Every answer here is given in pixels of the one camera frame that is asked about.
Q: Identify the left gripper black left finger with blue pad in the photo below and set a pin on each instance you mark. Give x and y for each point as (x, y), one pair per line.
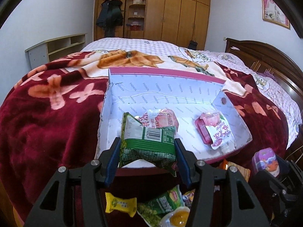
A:
(72, 196)

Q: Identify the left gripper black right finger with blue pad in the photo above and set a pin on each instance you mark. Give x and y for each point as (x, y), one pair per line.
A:
(222, 197)

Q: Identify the orange rice cracker packet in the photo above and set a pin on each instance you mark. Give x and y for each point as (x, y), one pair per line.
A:
(244, 172)

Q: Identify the purple jelly cup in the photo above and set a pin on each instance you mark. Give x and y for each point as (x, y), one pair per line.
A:
(266, 160)

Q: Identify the yellow egg jelly cup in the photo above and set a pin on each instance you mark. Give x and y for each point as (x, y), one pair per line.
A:
(176, 218)

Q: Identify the yellow candy packet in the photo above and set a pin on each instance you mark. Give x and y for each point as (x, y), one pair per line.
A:
(114, 203)

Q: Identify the green pea snack bag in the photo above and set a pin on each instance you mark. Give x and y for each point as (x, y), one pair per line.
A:
(153, 211)

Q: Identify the green pea snack bag barcode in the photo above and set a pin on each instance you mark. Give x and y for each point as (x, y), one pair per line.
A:
(154, 145)

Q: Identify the pink peach jelly pouch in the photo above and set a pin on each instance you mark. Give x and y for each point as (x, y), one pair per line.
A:
(159, 118)

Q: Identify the pink cardboard box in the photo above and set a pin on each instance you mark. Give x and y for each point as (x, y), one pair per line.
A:
(146, 92)

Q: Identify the pink checked bed sheet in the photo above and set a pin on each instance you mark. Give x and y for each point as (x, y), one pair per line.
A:
(266, 82)

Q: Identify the red floral plush blanket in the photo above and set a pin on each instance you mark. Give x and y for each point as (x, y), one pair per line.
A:
(50, 118)

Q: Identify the dark wooden headboard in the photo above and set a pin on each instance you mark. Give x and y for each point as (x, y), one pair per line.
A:
(261, 57)

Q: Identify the white low shelf unit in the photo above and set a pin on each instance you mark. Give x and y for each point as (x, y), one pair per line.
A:
(55, 48)

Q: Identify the black bag near wardrobe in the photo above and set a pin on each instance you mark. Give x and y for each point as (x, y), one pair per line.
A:
(192, 45)

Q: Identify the red pot on shelf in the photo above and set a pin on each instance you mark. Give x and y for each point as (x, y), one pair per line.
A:
(135, 26)

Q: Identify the framed wedding photo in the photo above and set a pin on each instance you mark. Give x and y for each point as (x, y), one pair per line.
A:
(272, 13)

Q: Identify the dark hanging jackets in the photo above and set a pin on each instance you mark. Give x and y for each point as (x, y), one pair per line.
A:
(110, 17)

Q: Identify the wooden wardrobe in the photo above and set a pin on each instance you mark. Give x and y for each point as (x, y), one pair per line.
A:
(173, 21)

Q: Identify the round box on shelf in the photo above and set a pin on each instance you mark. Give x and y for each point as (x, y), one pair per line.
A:
(137, 2)

